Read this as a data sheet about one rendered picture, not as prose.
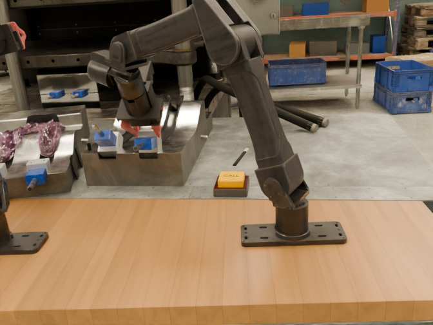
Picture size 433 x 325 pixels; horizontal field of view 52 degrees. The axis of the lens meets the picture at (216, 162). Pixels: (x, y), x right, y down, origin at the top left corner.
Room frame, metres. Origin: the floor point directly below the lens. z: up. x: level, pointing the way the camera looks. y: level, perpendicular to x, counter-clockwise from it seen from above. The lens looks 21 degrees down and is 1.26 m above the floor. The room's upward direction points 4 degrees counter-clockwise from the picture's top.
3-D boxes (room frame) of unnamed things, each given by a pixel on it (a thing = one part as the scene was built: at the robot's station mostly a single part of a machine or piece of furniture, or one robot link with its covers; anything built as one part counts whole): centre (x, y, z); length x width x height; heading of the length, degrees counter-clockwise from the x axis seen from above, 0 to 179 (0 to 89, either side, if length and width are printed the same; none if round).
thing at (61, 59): (2.26, 0.60, 0.96); 1.29 x 0.83 x 0.18; 81
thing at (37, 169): (1.01, 0.44, 0.86); 0.13 x 0.05 x 0.05; 8
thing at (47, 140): (1.27, 0.53, 0.90); 0.26 x 0.18 x 0.08; 8
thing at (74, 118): (1.27, 0.54, 0.86); 0.50 x 0.26 x 0.11; 8
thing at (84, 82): (2.17, 0.58, 0.87); 0.50 x 0.27 x 0.17; 171
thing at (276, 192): (0.76, -0.13, 0.90); 0.09 x 0.06 x 0.06; 146
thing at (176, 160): (1.30, 0.17, 0.87); 0.50 x 0.26 x 0.14; 171
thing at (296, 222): (0.76, -0.14, 0.84); 0.20 x 0.07 x 0.08; 86
